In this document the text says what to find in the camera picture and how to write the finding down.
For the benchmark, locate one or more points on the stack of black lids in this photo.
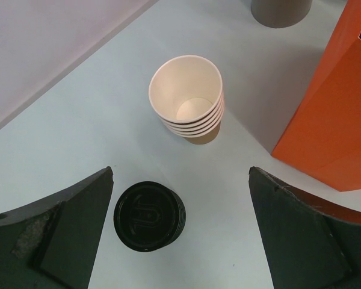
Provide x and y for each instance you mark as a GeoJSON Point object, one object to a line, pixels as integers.
{"type": "Point", "coordinates": [149, 216]}

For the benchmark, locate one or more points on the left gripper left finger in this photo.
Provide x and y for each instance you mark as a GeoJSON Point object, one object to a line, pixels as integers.
{"type": "Point", "coordinates": [53, 242]}

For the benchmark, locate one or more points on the grey cylindrical holder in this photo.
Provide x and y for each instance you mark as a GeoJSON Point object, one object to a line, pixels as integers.
{"type": "Point", "coordinates": [280, 13]}

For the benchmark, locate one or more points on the orange paper bag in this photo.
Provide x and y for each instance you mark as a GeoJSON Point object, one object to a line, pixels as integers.
{"type": "Point", "coordinates": [323, 138]}

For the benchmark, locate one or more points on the stack of brown paper cups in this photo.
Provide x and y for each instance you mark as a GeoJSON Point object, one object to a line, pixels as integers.
{"type": "Point", "coordinates": [187, 95]}

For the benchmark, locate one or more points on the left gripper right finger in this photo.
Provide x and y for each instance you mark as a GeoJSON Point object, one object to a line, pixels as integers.
{"type": "Point", "coordinates": [309, 242]}

